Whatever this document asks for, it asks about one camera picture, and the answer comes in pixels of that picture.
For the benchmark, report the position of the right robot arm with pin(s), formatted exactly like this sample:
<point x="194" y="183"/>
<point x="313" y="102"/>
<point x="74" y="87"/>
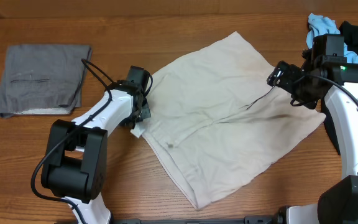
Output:
<point x="328" y="80"/>

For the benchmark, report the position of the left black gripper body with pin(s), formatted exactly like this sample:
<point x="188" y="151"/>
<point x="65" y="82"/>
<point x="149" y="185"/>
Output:
<point x="139" y="114"/>

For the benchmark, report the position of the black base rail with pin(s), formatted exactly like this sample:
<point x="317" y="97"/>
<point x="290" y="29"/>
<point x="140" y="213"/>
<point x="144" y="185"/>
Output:
<point x="245" y="220"/>

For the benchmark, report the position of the folded grey shorts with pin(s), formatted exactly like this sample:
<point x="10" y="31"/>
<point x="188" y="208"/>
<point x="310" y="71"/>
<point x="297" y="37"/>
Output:
<point x="42" y="79"/>

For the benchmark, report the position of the beige cotton shorts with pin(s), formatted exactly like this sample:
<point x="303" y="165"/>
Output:
<point x="215" y="124"/>

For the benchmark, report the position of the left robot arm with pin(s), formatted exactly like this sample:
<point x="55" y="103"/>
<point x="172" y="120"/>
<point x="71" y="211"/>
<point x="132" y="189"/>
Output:
<point x="75" y="162"/>

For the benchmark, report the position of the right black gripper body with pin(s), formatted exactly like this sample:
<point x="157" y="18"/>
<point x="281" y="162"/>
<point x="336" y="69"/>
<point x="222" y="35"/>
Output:
<point x="304" y="91"/>

